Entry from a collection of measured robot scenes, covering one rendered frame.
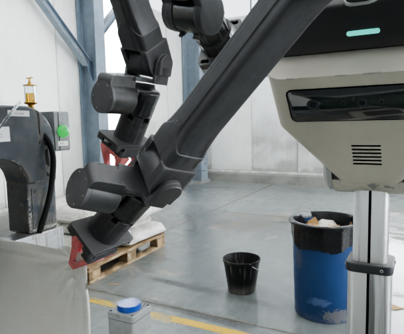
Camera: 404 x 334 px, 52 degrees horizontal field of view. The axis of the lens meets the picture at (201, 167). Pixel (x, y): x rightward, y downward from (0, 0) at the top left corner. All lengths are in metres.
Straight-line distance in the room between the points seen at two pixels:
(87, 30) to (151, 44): 6.25
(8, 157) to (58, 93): 5.66
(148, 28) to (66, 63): 6.02
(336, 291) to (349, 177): 1.89
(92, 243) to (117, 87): 0.26
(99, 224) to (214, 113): 0.26
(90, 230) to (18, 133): 0.33
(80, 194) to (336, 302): 2.45
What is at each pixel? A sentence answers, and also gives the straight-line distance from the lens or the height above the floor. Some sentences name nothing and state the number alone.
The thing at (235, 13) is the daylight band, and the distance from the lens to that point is 9.56.
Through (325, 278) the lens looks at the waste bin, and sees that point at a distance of 2.82.
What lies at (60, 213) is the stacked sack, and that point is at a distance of 3.71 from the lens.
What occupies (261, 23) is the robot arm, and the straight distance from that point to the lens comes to 0.48.
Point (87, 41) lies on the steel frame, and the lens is 6.97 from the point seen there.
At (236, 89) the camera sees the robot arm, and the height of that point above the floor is 1.33.
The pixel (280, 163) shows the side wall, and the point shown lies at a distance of 8.94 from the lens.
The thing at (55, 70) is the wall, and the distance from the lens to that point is 6.58.
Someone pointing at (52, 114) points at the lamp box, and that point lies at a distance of 1.00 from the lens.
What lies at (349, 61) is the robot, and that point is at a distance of 0.88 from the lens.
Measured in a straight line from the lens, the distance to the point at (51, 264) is 0.80.
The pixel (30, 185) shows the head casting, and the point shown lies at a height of 1.17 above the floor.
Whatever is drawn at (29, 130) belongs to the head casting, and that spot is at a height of 1.29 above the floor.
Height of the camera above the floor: 1.29
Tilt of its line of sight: 6 degrees down
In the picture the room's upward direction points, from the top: 1 degrees counter-clockwise
